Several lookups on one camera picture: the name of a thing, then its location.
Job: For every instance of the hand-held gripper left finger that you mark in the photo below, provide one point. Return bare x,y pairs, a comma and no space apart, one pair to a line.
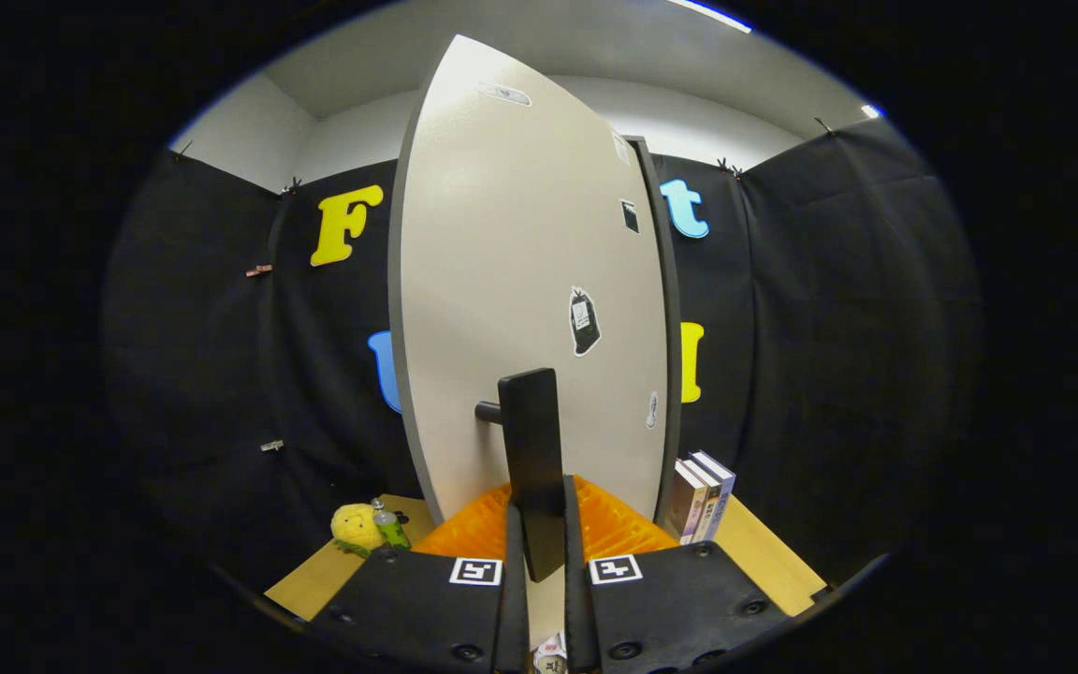
417,599

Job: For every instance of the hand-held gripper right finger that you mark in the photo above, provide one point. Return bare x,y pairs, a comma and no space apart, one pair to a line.
679,599

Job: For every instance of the white shoe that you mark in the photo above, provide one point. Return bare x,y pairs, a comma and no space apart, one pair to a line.
549,655

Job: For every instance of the dark grey shoe cabinet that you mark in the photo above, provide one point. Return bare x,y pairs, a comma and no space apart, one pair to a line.
671,281

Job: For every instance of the beige shoe cabinet door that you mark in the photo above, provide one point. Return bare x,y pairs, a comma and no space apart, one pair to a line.
492,262

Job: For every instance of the green drink bottle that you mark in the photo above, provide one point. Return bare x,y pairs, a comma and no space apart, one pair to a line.
391,529

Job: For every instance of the yellow plush toy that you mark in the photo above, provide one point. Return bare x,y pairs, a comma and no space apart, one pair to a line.
354,529

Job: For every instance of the brown book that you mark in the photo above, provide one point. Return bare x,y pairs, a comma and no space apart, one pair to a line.
686,503

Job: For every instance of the white book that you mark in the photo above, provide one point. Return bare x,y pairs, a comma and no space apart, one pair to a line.
709,505

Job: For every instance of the black backdrop cloth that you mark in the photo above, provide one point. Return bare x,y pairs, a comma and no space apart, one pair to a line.
829,328

